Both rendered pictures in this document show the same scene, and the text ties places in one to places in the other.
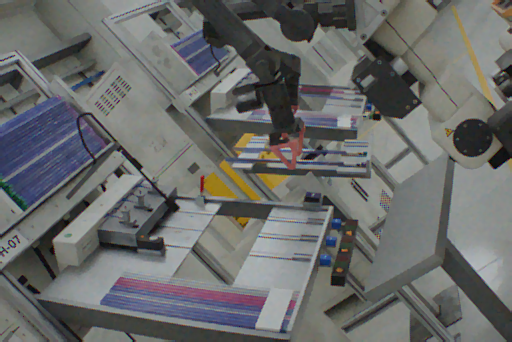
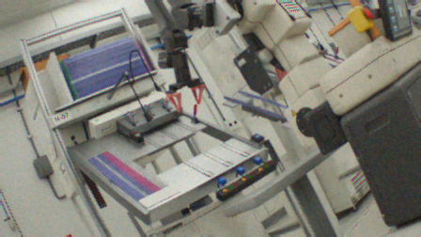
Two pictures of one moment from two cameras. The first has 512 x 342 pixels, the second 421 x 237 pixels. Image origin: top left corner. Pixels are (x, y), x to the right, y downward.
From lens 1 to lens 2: 0.96 m
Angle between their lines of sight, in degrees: 28
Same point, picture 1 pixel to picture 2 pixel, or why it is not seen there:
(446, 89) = (292, 80)
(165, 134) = (234, 71)
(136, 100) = (219, 44)
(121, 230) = (125, 125)
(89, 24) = not seen: outside the picture
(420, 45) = (283, 44)
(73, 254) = (95, 131)
